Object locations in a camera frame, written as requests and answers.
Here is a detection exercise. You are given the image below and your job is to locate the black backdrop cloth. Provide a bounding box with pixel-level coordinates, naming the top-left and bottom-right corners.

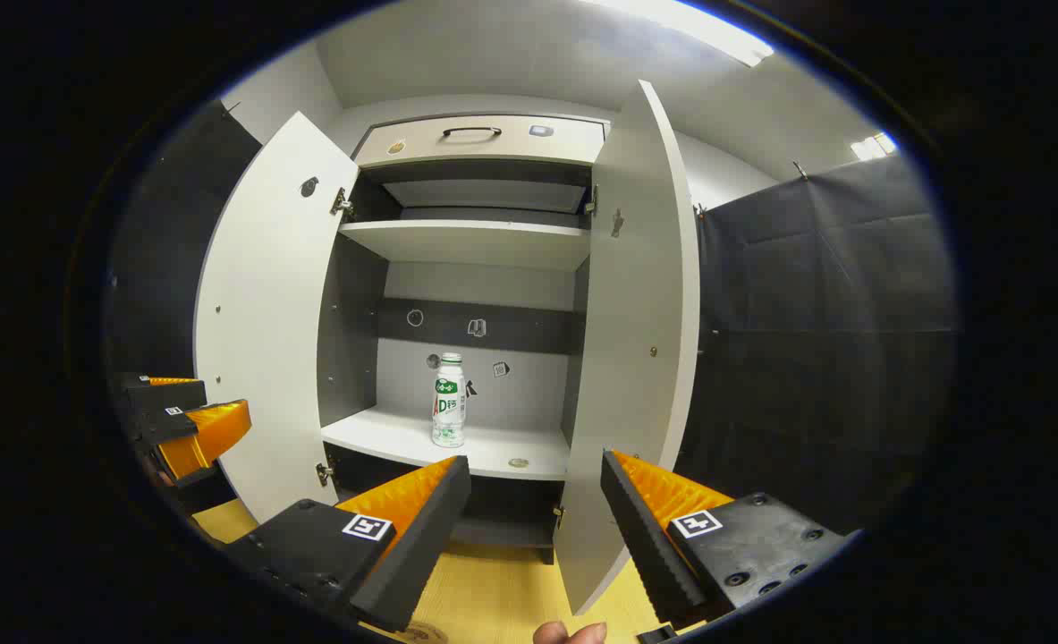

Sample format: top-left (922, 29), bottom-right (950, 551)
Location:
top-left (108, 98), bottom-right (261, 502)
top-left (676, 152), bottom-right (959, 538)

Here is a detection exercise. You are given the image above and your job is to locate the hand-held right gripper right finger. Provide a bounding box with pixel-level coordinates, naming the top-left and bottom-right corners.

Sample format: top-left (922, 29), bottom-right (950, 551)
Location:
top-left (600, 449), bottom-right (865, 631)

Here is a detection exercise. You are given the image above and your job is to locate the long ceiling light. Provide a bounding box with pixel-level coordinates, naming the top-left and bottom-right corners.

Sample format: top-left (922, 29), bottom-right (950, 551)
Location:
top-left (582, 0), bottom-right (775, 68)

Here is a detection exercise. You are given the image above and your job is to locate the beige cabinet drawer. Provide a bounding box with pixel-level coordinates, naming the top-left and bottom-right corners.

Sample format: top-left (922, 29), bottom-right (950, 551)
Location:
top-left (354, 114), bottom-right (607, 168)

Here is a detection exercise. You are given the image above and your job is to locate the white thick cabinet shelf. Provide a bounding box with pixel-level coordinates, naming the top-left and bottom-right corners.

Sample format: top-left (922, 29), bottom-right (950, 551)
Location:
top-left (321, 407), bottom-right (574, 481)

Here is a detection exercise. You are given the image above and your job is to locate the white and grey cabinet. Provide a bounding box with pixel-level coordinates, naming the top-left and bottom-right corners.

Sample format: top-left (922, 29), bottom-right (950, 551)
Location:
top-left (317, 112), bottom-right (612, 564)

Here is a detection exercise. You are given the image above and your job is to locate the small ceiling light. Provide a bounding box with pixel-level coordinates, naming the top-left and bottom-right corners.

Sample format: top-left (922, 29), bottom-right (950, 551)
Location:
top-left (851, 132), bottom-right (898, 162)

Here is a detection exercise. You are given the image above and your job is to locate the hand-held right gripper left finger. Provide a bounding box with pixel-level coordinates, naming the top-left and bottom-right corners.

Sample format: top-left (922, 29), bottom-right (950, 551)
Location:
top-left (224, 454), bottom-right (473, 634)

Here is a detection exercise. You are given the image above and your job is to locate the white thin cabinet shelf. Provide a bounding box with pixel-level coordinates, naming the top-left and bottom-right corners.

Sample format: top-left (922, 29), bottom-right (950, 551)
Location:
top-left (339, 219), bottom-right (592, 273)

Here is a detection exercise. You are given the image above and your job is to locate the white bottle with green label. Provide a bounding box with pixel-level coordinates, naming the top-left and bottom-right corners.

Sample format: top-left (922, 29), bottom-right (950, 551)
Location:
top-left (431, 352), bottom-right (468, 449)

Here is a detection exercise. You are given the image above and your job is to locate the white cabinet door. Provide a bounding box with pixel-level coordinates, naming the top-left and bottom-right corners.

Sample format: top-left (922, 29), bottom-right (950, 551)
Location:
top-left (554, 80), bottom-right (701, 616)
top-left (193, 111), bottom-right (360, 524)

